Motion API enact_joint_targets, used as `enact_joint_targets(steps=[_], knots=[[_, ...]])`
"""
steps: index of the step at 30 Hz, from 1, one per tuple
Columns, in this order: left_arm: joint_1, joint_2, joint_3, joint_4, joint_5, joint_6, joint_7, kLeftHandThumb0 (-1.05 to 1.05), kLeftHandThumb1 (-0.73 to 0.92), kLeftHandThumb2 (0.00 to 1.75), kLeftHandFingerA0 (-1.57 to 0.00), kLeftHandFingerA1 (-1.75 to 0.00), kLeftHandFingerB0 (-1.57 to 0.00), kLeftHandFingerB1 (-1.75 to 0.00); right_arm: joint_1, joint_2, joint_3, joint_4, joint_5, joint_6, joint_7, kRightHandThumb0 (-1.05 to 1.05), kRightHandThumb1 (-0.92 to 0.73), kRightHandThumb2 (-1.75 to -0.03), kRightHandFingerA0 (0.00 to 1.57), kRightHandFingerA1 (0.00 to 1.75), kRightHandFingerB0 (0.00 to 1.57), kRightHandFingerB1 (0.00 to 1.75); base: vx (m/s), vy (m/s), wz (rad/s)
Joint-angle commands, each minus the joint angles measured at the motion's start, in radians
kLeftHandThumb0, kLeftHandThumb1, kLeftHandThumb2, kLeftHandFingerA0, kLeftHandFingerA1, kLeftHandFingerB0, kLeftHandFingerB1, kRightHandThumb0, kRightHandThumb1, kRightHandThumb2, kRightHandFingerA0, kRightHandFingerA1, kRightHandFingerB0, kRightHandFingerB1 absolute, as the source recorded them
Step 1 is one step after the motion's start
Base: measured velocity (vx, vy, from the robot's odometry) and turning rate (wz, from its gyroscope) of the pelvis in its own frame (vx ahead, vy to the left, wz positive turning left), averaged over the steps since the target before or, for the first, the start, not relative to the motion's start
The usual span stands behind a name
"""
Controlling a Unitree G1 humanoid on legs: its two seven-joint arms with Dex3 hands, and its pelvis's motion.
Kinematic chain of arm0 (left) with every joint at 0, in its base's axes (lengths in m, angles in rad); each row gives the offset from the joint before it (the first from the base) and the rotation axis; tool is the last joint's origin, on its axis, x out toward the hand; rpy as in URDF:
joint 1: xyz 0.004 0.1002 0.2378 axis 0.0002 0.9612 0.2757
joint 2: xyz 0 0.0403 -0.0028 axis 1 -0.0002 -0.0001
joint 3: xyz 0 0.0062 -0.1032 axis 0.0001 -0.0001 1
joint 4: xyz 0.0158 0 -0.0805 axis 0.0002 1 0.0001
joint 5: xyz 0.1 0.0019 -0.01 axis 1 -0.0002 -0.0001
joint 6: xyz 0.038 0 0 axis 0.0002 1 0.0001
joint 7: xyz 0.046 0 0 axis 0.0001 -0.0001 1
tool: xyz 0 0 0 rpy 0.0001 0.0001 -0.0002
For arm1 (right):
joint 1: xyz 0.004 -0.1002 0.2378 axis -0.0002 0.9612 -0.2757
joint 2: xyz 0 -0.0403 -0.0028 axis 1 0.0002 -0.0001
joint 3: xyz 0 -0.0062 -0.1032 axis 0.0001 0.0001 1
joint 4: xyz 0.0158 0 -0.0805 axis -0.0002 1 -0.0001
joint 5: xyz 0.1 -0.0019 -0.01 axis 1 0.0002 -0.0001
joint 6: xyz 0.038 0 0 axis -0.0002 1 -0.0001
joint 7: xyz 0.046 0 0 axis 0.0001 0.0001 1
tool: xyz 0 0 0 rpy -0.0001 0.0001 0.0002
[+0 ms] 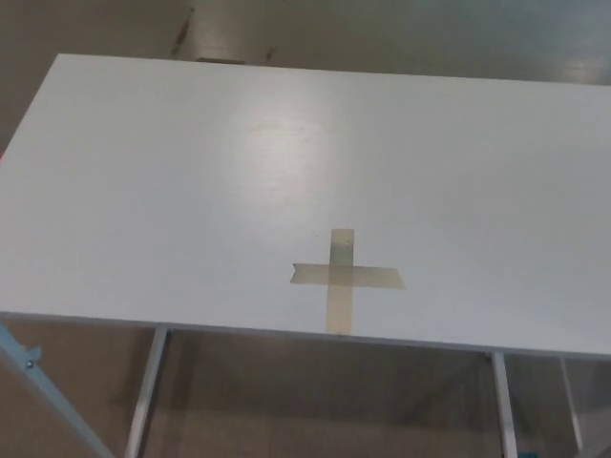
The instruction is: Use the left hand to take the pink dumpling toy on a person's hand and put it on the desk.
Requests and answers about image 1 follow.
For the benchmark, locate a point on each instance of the light blue metal stand leg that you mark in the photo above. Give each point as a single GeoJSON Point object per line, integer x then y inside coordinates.
{"type": "Point", "coordinates": [52, 396]}

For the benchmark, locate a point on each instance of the white metal table leg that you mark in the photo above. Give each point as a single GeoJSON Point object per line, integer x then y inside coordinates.
{"type": "Point", "coordinates": [572, 405]}
{"type": "Point", "coordinates": [505, 405]}
{"type": "Point", "coordinates": [145, 396]}

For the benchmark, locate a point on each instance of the teal floor tape piece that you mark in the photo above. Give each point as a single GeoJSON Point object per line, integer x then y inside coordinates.
{"type": "Point", "coordinates": [523, 454]}

